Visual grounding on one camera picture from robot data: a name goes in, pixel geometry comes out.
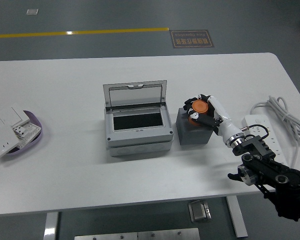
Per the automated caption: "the grey box with clear lid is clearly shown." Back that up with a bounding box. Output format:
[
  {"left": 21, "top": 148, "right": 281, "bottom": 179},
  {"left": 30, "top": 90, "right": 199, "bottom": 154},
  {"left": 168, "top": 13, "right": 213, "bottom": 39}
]
[{"left": 102, "top": 79, "right": 174, "bottom": 158}]

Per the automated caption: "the large white socket plate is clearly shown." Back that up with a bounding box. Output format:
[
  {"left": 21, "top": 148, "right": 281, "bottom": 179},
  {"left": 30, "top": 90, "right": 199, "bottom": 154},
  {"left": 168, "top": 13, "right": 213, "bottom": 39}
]
[{"left": 0, "top": 123, "right": 21, "bottom": 161}]

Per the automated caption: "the dark grey cube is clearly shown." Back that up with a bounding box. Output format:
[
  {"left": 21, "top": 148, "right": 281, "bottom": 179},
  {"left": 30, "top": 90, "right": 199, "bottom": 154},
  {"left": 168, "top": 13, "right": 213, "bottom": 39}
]
[{"left": 175, "top": 106, "right": 215, "bottom": 147}]

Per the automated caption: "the white power cable with plug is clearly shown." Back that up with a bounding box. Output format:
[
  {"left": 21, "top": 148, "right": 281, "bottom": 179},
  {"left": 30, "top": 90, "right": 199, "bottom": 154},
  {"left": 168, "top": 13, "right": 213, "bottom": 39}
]
[{"left": 250, "top": 95, "right": 300, "bottom": 169}]

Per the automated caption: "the grey metal base plate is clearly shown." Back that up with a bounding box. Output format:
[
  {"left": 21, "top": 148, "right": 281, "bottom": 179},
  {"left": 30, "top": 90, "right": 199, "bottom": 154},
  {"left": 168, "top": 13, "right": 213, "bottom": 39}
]
[
  {"left": 137, "top": 227, "right": 201, "bottom": 240},
  {"left": 74, "top": 231, "right": 139, "bottom": 240}
]

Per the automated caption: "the white table leg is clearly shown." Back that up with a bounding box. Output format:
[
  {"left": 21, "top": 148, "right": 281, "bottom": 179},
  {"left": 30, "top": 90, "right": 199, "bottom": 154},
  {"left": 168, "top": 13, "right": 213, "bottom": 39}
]
[
  {"left": 225, "top": 196, "right": 249, "bottom": 239},
  {"left": 43, "top": 211, "right": 59, "bottom": 240}
]

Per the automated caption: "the brown floor sign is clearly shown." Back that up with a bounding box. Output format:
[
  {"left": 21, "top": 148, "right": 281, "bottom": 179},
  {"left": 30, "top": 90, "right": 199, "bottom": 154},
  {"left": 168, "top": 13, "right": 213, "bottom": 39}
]
[{"left": 170, "top": 29, "right": 215, "bottom": 49}]

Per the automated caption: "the white power strip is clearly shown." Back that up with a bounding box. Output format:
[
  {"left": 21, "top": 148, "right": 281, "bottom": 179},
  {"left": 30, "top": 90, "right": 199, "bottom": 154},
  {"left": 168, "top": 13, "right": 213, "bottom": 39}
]
[{"left": 241, "top": 114, "right": 284, "bottom": 157}]

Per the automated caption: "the small white socket module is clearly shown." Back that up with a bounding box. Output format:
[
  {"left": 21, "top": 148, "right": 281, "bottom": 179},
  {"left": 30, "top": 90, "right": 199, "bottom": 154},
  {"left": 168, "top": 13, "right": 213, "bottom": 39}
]
[{"left": 12, "top": 124, "right": 29, "bottom": 139}]

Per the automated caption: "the yellow floor tape line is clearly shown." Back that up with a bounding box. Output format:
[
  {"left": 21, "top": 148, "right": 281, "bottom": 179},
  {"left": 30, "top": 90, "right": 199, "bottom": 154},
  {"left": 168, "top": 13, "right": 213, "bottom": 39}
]
[{"left": 0, "top": 26, "right": 170, "bottom": 40}]

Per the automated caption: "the purple tray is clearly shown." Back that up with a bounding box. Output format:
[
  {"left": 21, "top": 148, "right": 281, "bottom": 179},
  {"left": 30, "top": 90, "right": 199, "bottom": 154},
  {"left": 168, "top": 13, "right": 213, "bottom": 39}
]
[{"left": 0, "top": 110, "right": 44, "bottom": 157}]

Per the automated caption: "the white switch plate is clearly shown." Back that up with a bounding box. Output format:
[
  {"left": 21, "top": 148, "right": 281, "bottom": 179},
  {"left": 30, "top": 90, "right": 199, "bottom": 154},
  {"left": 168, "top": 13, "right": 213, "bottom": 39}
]
[{"left": 0, "top": 103, "right": 31, "bottom": 129}]

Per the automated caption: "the metal floor outlet box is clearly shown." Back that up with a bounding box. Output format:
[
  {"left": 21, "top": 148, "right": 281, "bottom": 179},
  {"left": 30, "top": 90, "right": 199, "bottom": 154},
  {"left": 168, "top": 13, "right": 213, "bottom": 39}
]
[{"left": 188, "top": 199, "right": 212, "bottom": 223}]

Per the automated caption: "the orange cylinder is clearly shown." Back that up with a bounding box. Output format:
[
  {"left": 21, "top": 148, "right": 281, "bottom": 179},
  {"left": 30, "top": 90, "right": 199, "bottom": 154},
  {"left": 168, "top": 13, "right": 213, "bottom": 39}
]
[{"left": 188, "top": 99, "right": 209, "bottom": 125}]

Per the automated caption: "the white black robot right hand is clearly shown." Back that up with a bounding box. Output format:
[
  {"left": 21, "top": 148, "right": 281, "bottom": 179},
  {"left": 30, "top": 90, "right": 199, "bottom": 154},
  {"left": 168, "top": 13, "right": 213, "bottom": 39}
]
[{"left": 183, "top": 93, "right": 242, "bottom": 144}]

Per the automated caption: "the white perforated plate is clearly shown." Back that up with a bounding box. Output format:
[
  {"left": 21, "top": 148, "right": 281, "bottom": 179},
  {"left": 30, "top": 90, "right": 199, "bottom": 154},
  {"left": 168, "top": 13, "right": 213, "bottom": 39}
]
[{"left": 14, "top": 121, "right": 43, "bottom": 151}]

